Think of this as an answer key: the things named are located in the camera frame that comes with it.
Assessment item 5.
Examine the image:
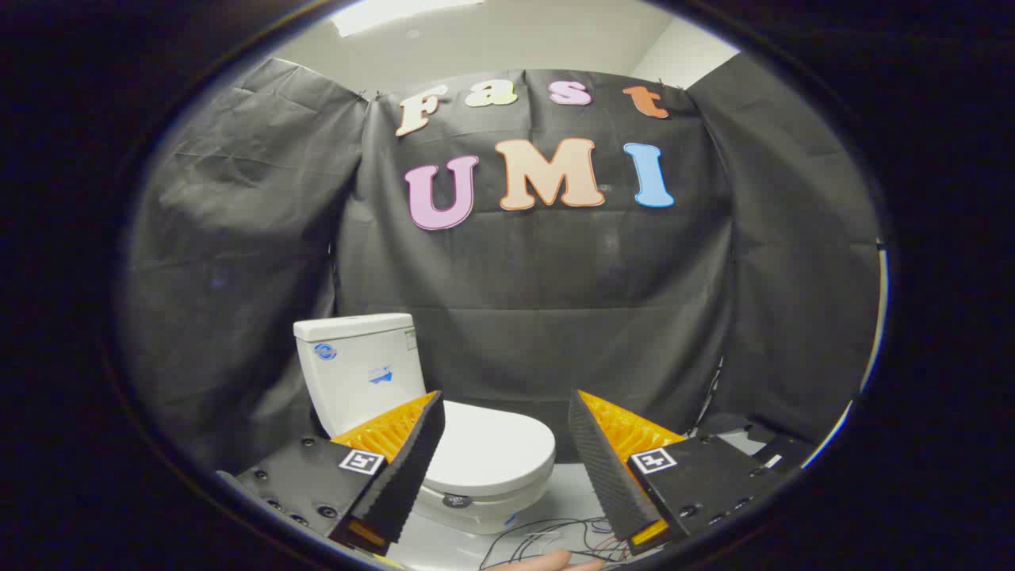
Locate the black box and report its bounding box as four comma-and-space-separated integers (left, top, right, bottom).
749, 432, 816, 477

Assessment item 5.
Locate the white toilet lid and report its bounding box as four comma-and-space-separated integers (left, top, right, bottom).
424, 400, 556, 508

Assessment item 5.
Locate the tangle of cables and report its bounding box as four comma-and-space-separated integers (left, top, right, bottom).
480, 515, 635, 570

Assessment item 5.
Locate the black backdrop cloth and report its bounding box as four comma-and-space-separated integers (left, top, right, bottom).
119, 56, 883, 477

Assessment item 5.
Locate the white toilet bowl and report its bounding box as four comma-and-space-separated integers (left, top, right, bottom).
412, 476, 556, 536

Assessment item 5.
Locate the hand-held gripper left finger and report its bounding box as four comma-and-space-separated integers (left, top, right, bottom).
216, 390, 446, 556

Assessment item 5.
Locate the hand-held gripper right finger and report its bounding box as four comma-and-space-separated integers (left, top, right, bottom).
568, 389, 794, 556

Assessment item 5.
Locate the white toilet tank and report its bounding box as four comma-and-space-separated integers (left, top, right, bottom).
293, 313, 429, 439

